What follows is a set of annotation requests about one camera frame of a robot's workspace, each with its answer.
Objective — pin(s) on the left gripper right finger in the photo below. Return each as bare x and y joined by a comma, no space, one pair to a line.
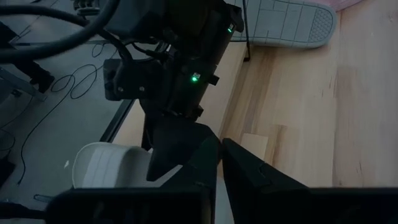
280,205

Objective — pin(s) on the wooden shelf black metal frame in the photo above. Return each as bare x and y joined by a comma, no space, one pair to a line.
224,93

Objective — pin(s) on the grey rubber slide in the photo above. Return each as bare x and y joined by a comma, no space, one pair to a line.
286,25
105,165

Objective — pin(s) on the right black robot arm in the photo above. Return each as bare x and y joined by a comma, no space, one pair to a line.
186,25

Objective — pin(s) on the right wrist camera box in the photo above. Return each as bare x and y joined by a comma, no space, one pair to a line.
133,81

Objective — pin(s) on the black metal rig frame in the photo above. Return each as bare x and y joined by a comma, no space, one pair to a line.
116,121

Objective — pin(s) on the grey metal leg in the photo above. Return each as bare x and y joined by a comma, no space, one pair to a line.
25,85

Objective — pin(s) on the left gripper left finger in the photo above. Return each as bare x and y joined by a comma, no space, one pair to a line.
140,208

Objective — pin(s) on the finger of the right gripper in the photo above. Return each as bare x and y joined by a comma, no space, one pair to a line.
171,146

